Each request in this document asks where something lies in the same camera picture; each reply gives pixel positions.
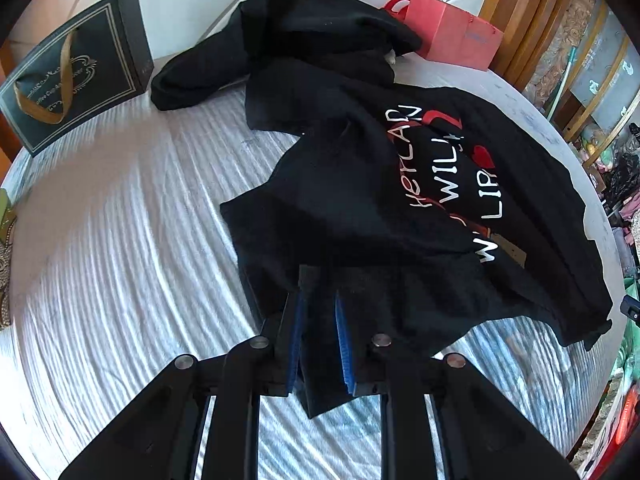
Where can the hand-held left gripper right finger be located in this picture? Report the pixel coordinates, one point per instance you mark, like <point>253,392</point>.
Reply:
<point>345,345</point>

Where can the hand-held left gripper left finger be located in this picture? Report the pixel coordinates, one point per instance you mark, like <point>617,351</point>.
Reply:
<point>299,340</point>

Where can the black printed sweatshirt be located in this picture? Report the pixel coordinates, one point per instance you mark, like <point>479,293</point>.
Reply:
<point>360,210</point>

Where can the white striped mattress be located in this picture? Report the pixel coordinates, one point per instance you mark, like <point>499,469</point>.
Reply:
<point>125,240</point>

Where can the small white object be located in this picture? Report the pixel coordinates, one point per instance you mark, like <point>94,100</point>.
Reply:
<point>392,58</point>

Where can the plain black garment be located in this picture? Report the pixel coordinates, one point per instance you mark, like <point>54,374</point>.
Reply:
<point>310,25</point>

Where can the red paper gift bag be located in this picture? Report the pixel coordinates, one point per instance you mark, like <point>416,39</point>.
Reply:
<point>450,35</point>

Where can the dark gift bag gold ribbon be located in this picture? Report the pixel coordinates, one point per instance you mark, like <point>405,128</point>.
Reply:
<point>95,70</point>

